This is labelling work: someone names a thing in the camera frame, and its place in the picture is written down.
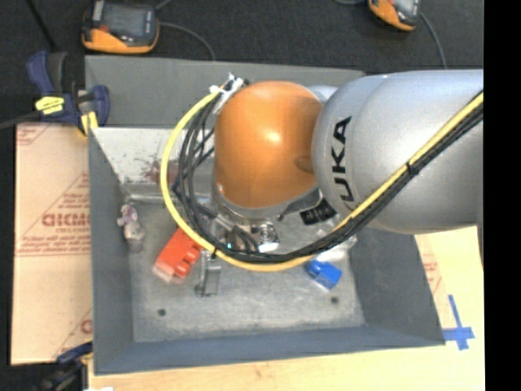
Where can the grey metal bin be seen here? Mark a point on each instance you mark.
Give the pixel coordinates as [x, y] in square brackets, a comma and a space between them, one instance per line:
[244, 312]

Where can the red-orange toy block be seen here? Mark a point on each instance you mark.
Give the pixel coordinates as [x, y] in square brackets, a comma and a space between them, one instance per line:
[176, 255]

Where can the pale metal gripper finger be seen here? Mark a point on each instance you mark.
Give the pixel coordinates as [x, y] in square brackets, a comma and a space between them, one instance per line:
[214, 276]
[201, 275]

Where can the black cylinder on white bracket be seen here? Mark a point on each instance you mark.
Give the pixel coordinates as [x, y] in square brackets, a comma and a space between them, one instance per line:
[317, 215]

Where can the brown cardboard board red print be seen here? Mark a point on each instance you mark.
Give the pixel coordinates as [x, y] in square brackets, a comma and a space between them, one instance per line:
[49, 226]

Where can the grey and purple toy animal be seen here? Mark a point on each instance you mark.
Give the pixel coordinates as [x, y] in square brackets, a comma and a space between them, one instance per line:
[132, 225]

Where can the blue and white plastic thing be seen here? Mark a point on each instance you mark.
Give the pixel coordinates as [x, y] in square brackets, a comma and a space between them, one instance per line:
[325, 273]

